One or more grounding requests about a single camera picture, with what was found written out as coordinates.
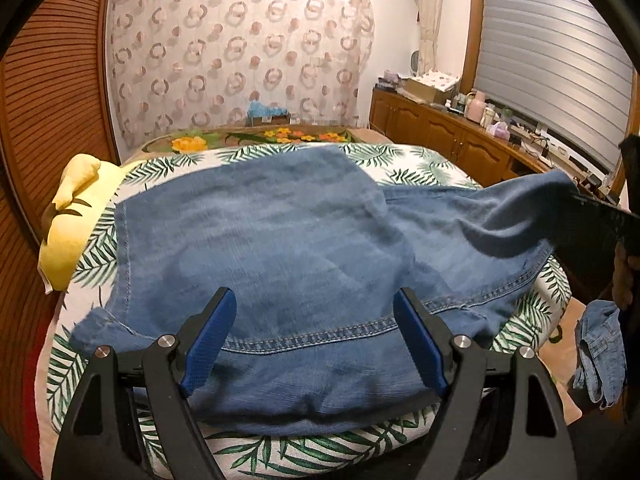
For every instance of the circle pattern sheer curtain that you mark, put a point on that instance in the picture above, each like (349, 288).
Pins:
(240, 50)

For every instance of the blue plastic bag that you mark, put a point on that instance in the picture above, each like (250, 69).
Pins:
(265, 108)

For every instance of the small round mirror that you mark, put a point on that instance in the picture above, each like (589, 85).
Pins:
(416, 60)

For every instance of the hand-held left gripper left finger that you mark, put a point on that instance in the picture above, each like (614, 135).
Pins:
(210, 340)

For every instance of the cardboard box with cloth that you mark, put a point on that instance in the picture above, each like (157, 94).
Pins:
(432, 85)

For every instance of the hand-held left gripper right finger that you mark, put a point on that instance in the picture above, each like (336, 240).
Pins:
(422, 345)

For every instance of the wooden cabinet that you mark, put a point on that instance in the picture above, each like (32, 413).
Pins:
(450, 132)

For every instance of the wooden slatted wardrobe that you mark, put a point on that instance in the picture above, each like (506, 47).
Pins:
(55, 85)

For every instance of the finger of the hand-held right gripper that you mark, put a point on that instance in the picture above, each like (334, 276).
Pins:
(600, 225)

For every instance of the small denim garment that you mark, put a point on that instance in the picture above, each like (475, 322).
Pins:
(600, 350)

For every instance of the person's right hand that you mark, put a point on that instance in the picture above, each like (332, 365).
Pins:
(625, 275)

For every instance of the grey window blind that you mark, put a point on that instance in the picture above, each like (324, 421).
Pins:
(545, 60)

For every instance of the yellow plush toy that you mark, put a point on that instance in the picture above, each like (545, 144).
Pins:
(65, 240)

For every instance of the beige tied curtain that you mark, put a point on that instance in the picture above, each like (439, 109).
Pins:
(431, 10)

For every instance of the pink thermos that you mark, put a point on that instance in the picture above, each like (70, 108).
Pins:
(475, 107)

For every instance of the blue denim pants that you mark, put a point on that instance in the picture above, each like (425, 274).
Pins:
(275, 240)

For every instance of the leaf print bed cover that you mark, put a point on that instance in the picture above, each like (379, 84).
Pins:
(430, 160)

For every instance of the purple tissue holder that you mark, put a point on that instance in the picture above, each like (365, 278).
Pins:
(500, 131)

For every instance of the red cloth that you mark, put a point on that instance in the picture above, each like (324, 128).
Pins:
(32, 390)

